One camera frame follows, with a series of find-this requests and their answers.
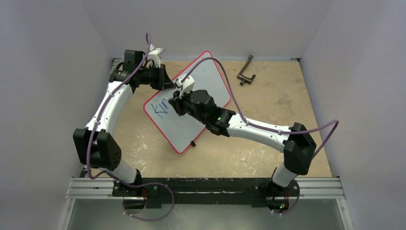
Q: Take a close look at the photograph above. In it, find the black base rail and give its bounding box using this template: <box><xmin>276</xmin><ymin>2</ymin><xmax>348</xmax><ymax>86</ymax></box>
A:
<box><xmin>113</xmin><ymin>178</ymin><xmax>300</xmax><ymax>210</ymax></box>

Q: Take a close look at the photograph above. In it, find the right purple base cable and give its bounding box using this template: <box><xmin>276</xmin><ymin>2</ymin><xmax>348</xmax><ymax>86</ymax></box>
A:
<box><xmin>271</xmin><ymin>181</ymin><xmax>301</xmax><ymax>217</ymax></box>

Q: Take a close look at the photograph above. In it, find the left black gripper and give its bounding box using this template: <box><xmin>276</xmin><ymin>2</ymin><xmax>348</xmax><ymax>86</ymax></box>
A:
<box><xmin>138</xmin><ymin>64</ymin><xmax>175</xmax><ymax>91</ymax></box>

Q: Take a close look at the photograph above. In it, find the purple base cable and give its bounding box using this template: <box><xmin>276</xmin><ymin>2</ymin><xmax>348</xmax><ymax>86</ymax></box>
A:
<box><xmin>271</xmin><ymin>181</ymin><xmax>301</xmax><ymax>217</ymax></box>
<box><xmin>122</xmin><ymin>181</ymin><xmax>175</xmax><ymax>222</ymax></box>

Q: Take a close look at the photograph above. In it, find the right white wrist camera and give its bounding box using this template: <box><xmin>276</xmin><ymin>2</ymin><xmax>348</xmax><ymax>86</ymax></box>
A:
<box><xmin>174</xmin><ymin>73</ymin><xmax>195</xmax><ymax>98</ymax></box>

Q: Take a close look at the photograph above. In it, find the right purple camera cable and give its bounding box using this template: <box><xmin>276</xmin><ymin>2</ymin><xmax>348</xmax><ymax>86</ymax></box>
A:
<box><xmin>185</xmin><ymin>57</ymin><xmax>339</xmax><ymax>160</ymax></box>

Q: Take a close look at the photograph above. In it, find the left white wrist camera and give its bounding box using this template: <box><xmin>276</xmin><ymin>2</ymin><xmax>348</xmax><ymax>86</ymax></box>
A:
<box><xmin>147</xmin><ymin>45</ymin><xmax>167</xmax><ymax>68</ymax></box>

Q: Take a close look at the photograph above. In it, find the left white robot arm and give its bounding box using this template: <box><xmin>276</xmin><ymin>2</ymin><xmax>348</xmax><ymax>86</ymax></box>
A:
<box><xmin>73</xmin><ymin>48</ymin><xmax>175</xmax><ymax>196</ymax></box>

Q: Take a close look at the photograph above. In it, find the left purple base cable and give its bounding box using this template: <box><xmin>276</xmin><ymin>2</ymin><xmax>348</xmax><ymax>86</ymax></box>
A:
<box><xmin>122</xmin><ymin>181</ymin><xmax>175</xmax><ymax>222</ymax></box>

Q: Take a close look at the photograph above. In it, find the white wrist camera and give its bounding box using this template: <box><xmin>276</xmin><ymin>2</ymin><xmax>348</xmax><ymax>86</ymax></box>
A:
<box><xmin>147</xmin><ymin>45</ymin><xmax>167</xmax><ymax>68</ymax></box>
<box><xmin>174</xmin><ymin>73</ymin><xmax>195</xmax><ymax>98</ymax></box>

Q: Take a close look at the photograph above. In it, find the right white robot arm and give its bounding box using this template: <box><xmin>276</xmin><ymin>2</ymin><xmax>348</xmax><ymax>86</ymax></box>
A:
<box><xmin>169</xmin><ymin>90</ymin><xmax>316</xmax><ymax>195</ymax></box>

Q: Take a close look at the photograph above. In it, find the red framed whiteboard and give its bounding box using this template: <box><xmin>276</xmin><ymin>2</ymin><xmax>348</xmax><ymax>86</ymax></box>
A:
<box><xmin>144</xmin><ymin>60</ymin><xmax>231</xmax><ymax>153</ymax></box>

